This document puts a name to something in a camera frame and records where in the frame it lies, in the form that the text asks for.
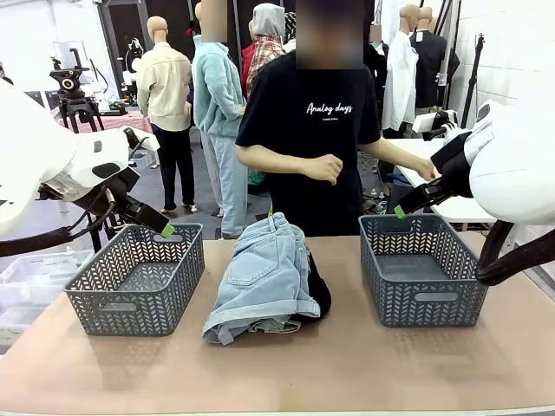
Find mannequin in plaid hoodie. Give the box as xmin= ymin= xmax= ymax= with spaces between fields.
xmin=241 ymin=3 xmax=297 ymax=101

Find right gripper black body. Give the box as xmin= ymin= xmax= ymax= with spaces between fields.
xmin=431 ymin=132 xmax=473 ymax=198

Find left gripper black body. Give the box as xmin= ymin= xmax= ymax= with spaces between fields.
xmin=86 ymin=168 xmax=151 ymax=220

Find mannequin in light blue fleece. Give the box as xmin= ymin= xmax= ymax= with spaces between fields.
xmin=192 ymin=0 xmax=249 ymax=239

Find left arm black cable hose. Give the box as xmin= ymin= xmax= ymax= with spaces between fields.
xmin=0 ymin=190 xmax=118 ymax=257

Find large white table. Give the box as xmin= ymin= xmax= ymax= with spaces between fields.
xmin=381 ymin=137 xmax=498 ymax=224

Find person's right forearm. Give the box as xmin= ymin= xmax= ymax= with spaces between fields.
xmin=237 ymin=145 xmax=313 ymax=179

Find clear plastic storage bin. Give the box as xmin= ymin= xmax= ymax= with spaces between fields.
xmin=0 ymin=250 xmax=95 ymax=348

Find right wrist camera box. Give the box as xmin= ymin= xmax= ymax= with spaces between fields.
xmin=411 ymin=109 xmax=461 ymax=142

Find person's right hand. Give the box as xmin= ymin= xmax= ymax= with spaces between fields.
xmin=303 ymin=153 xmax=343 ymax=186

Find mannequin in cream jacket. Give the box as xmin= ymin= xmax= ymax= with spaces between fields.
xmin=136 ymin=16 xmax=196 ymax=213

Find grey plastic lattice basket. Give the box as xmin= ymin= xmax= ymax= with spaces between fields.
xmin=358 ymin=213 xmax=495 ymax=328
xmin=63 ymin=223 xmax=206 ymax=337

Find black garment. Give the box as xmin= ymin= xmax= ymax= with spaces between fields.
xmin=290 ymin=249 xmax=333 ymax=324

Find person's left forearm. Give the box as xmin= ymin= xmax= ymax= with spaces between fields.
xmin=359 ymin=138 xmax=424 ymax=174

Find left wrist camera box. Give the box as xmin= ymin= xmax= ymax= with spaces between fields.
xmin=123 ymin=127 xmax=161 ymax=153

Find black camera tripod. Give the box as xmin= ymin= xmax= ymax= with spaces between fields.
xmin=49 ymin=47 xmax=106 ymax=133

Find person's left hand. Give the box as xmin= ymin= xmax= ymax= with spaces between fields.
xmin=415 ymin=159 xmax=439 ymax=181

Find table with red check cloth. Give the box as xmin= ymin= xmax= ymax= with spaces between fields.
xmin=58 ymin=110 xmax=153 ymax=136

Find person in black t-shirt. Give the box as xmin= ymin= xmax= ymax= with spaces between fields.
xmin=236 ymin=0 xmax=382 ymax=237

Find mannequin in black shirt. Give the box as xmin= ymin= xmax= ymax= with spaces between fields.
xmin=409 ymin=6 xmax=460 ymax=112

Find thin black light stand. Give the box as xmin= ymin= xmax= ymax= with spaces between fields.
xmin=459 ymin=33 xmax=486 ymax=130

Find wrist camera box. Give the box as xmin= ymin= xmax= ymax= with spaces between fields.
xmin=411 ymin=109 xmax=461 ymax=142
xmin=123 ymin=127 xmax=161 ymax=153

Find mannequin in dark jacket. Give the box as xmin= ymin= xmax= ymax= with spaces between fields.
xmin=362 ymin=23 xmax=389 ymax=94

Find light blue denim shorts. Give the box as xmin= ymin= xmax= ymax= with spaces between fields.
xmin=202 ymin=211 xmax=322 ymax=346

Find mannequin in white shirt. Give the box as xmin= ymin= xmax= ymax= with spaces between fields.
xmin=381 ymin=3 xmax=421 ymax=133

